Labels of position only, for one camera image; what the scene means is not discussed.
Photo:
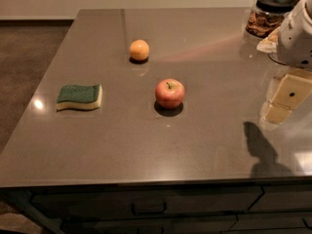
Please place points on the lower dark cabinet drawer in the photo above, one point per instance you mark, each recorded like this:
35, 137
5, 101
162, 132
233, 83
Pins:
169, 225

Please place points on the orange fruit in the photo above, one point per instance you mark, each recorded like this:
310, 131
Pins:
139, 50

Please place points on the glass jar with black lid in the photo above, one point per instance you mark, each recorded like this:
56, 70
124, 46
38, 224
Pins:
267, 15

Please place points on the dark cabinet drawer with handle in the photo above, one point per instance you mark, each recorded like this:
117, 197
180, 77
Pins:
147, 202

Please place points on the red apple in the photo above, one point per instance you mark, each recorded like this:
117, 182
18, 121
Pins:
169, 93

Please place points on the green and yellow sponge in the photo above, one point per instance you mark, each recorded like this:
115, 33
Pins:
79, 97

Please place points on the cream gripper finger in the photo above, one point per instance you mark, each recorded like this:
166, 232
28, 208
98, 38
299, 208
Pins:
275, 114

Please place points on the right dark cabinet drawer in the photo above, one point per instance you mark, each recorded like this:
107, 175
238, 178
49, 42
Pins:
284, 198

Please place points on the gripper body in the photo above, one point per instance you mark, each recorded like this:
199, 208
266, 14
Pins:
296, 41

